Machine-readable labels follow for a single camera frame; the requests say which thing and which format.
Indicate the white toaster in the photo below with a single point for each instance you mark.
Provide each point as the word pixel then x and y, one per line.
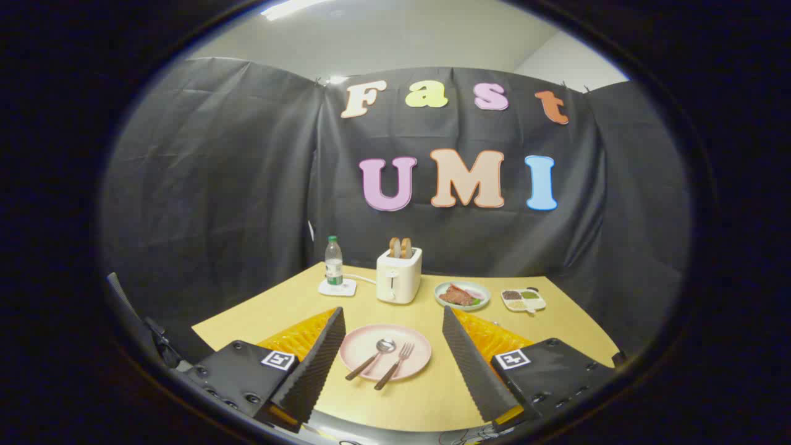
pixel 398 278

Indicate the pink plate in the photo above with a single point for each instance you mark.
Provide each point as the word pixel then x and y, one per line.
pixel 414 358

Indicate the white square pad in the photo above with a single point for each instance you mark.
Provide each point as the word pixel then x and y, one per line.
pixel 347 289

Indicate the brown meat slices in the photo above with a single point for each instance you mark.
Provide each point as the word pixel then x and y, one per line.
pixel 456 296

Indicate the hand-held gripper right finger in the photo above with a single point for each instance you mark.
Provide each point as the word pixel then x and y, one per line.
pixel 473 364

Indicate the pale green plate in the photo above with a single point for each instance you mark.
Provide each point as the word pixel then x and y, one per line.
pixel 481 303

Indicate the clear plastic water bottle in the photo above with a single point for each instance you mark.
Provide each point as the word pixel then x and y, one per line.
pixel 334 262

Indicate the brown toast slice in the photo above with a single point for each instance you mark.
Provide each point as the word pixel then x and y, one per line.
pixel 406 248
pixel 394 248

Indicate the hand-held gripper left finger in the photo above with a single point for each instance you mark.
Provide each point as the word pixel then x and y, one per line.
pixel 315 364

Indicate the pink ham slice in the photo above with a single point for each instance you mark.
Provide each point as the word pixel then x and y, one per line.
pixel 476 295

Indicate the white divided condiment tray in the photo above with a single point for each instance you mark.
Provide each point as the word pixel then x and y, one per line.
pixel 523 300

